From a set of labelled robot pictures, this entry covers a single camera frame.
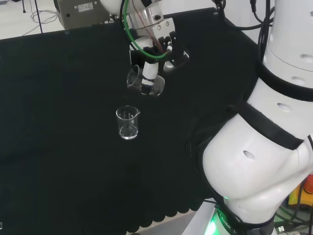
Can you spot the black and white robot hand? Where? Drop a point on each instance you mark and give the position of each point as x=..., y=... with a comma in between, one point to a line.
x=160, y=28

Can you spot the clear glass beaker with markings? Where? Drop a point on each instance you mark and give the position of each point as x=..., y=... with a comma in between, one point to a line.
x=133, y=79

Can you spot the grey metal box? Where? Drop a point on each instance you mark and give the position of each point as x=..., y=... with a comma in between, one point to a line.
x=83, y=11

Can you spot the black tripod leg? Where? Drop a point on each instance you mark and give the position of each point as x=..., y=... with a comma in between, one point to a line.
x=38, y=17

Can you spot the black bench cloth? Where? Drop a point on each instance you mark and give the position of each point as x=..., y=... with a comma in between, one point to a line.
x=61, y=110

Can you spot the pale board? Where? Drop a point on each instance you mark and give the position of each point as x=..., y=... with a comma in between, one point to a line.
x=171, y=224

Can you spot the yellow stop button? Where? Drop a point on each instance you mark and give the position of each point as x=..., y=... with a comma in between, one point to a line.
x=305, y=195

